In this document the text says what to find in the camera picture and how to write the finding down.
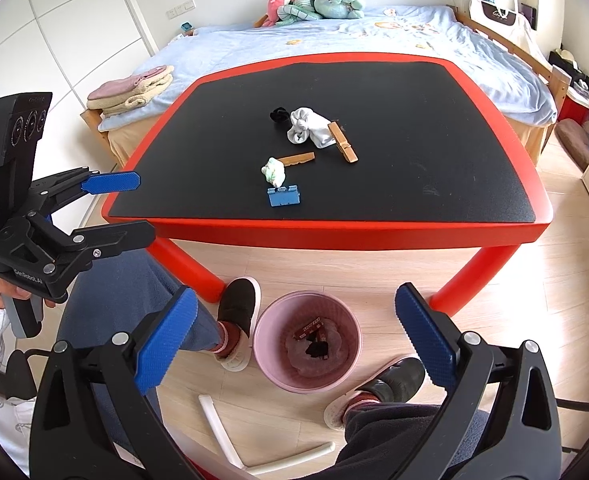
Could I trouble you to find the brown cushion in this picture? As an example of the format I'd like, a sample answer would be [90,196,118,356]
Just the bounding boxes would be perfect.
[555,118,589,171]

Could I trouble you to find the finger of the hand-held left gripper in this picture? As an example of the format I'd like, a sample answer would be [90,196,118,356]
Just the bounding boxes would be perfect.
[38,219,156,282]
[29,167,142,214]

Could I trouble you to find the folded cream towel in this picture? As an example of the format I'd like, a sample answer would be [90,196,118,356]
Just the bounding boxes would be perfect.
[86,77,173,116]

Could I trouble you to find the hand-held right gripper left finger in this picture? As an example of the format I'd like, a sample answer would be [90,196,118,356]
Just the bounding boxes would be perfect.
[28,285,200,480]

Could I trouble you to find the black chair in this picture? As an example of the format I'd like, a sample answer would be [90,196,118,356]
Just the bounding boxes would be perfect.
[555,396,589,457]

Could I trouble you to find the person's black slipper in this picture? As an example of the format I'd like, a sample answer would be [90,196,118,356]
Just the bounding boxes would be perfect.
[323,356,427,431]
[213,277,263,372]

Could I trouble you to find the person's leg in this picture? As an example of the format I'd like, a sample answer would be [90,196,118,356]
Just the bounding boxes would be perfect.
[333,402,491,480]
[56,249,226,466]

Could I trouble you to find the wooden bed blue sheet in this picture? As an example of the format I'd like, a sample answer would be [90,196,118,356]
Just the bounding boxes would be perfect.
[80,4,573,171]

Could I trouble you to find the person's right black slipper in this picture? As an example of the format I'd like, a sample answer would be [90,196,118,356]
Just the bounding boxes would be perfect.
[323,356,427,431]

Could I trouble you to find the white sock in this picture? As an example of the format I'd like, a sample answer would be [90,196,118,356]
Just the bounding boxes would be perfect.
[286,106,337,150]

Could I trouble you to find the red snack wrapper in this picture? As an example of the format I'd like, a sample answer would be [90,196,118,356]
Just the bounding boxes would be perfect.
[294,316,326,342]

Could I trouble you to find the person's left leg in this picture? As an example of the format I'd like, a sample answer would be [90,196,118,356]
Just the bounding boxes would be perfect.
[56,249,226,466]

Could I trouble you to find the person's left black slipper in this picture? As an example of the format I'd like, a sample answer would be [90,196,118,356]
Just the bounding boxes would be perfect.
[213,277,263,372]

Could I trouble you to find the red table black top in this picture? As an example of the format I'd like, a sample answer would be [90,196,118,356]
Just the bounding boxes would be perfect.
[101,52,555,313]

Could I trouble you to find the striped green plush toy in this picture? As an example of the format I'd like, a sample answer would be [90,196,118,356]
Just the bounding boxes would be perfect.
[276,4,321,24]

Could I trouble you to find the white black tote bag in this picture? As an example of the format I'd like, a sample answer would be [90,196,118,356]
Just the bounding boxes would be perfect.
[468,0,533,44]

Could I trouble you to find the folded pink towel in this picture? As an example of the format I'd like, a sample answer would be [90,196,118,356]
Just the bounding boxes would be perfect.
[88,64,174,102]

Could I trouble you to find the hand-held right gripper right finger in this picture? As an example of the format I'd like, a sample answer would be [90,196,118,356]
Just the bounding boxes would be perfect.
[393,282,563,480]

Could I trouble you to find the white wardrobe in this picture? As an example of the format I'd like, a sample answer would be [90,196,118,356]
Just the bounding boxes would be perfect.
[0,0,161,241]

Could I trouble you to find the blue plastic clip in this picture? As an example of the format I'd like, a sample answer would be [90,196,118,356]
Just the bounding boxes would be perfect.
[267,183,304,208]

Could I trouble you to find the person's right leg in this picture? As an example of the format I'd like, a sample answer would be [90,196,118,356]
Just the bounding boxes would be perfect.
[333,402,491,480]

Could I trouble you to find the red storage box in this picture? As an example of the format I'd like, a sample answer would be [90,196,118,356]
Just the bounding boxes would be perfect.
[557,92,589,126]

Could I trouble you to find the pink trash bin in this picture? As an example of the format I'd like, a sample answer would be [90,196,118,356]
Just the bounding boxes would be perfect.
[252,290,362,395]

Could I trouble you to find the crumpled green white tissue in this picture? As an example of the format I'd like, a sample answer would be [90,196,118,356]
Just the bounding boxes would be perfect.
[260,157,288,187]

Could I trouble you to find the wooden clothespin half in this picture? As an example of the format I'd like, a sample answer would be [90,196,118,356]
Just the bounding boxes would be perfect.
[280,151,317,167]

